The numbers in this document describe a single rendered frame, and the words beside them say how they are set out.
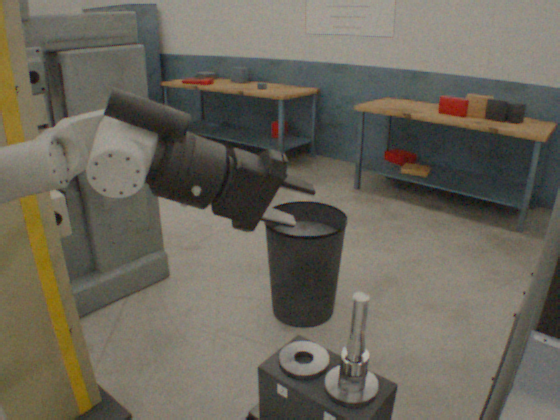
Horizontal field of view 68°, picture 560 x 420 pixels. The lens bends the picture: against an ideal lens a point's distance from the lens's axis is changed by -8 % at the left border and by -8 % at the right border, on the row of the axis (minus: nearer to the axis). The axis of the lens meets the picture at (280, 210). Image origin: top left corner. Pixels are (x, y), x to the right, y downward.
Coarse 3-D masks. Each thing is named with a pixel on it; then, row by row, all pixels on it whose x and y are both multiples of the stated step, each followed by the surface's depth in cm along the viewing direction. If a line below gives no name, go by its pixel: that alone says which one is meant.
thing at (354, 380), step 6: (342, 366) 69; (366, 366) 68; (342, 372) 69; (348, 372) 68; (354, 372) 68; (360, 372) 68; (366, 372) 69; (342, 378) 70; (348, 378) 69; (354, 378) 68; (360, 378) 69; (366, 378) 70; (342, 384) 70; (348, 384) 69; (354, 384) 69; (360, 384) 69; (348, 390) 70; (354, 390) 70; (360, 390) 70
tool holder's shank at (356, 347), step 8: (360, 296) 65; (368, 296) 65; (360, 304) 64; (352, 312) 66; (360, 312) 65; (352, 320) 66; (360, 320) 65; (352, 328) 67; (360, 328) 66; (352, 336) 67; (360, 336) 66; (352, 344) 67; (360, 344) 67; (352, 352) 68; (360, 352) 67
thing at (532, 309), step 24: (552, 216) 85; (552, 240) 83; (552, 264) 83; (528, 288) 108; (552, 288) 84; (528, 312) 91; (552, 312) 85; (528, 336) 90; (552, 336) 86; (504, 360) 102; (504, 384) 99
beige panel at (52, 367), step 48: (0, 0) 125; (0, 48) 130; (0, 96) 134; (0, 144) 138; (48, 192) 156; (0, 240) 146; (48, 240) 161; (0, 288) 149; (48, 288) 165; (0, 336) 153; (48, 336) 170; (0, 384) 157; (48, 384) 174; (96, 384) 195
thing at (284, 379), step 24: (288, 360) 77; (312, 360) 79; (336, 360) 79; (264, 384) 78; (288, 384) 74; (312, 384) 73; (336, 384) 72; (384, 384) 73; (264, 408) 81; (288, 408) 76; (312, 408) 71; (336, 408) 68; (360, 408) 68; (384, 408) 71
